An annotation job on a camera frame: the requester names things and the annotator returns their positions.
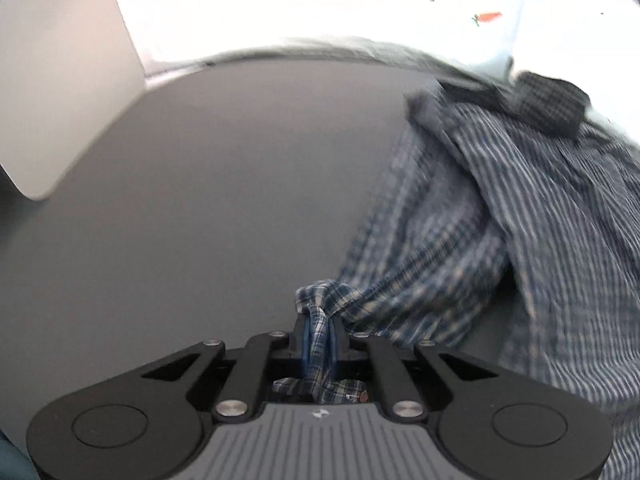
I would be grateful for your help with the printed white sheet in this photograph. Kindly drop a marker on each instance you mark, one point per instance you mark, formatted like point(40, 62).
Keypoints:
point(300, 0)

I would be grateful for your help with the white board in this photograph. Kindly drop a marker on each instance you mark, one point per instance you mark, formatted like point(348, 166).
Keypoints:
point(60, 85)

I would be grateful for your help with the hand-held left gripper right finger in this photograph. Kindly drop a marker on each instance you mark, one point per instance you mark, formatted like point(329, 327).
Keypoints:
point(340, 347)

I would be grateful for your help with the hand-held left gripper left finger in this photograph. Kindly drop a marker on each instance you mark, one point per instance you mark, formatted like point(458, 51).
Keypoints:
point(302, 342)

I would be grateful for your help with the blue plaid shirt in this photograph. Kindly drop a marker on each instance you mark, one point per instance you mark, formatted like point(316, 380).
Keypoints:
point(500, 210)

